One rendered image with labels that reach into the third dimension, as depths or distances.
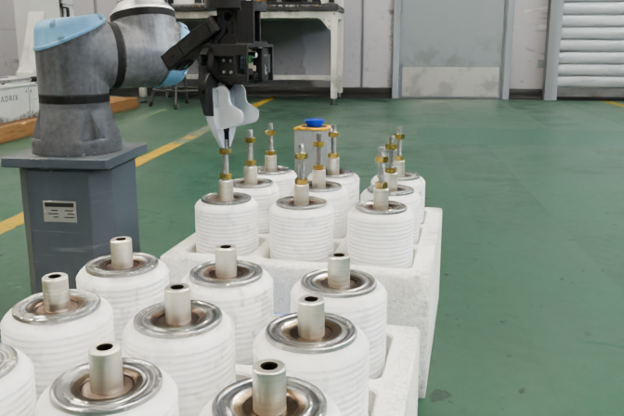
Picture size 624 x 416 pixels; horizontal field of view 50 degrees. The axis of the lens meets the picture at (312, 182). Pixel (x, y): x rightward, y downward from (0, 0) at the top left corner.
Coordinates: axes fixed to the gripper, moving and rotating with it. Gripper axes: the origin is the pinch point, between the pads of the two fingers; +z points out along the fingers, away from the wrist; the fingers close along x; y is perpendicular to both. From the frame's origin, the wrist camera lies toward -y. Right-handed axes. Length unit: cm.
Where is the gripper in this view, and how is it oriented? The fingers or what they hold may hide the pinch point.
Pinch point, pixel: (221, 137)
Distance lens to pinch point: 101.4
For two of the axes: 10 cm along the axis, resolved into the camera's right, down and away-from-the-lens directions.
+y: 8.9, 1.0, -4.5
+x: 4.6, -1.8, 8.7
